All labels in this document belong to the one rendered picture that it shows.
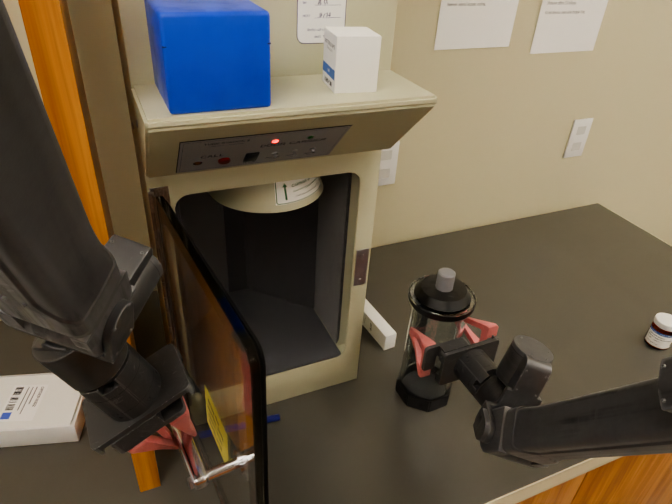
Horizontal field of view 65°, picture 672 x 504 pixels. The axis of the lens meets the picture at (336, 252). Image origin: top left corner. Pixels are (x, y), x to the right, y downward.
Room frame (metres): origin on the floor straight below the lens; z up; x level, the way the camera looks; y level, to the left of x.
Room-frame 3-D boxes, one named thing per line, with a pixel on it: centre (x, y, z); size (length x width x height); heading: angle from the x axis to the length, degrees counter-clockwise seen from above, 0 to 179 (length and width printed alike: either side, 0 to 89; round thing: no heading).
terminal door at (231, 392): (0.43, 0.14, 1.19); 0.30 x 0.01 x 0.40; 32
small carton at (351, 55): (0.62, 0.00, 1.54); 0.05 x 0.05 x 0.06; 18
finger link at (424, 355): (0.64, -0.17, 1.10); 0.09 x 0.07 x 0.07; 26
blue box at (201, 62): (0.55, 0.14, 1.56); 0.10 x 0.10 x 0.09; 26
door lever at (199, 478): (0.35, 0.12, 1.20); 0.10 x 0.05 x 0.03; 32
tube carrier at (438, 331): (0.69, -0.18, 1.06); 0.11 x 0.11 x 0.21
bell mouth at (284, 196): (0.74, 0.11, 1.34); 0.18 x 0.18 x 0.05
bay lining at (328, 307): (0.75, 0.14, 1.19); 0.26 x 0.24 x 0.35; 116
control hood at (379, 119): (0.59, 0.06, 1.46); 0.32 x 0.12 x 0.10; 116
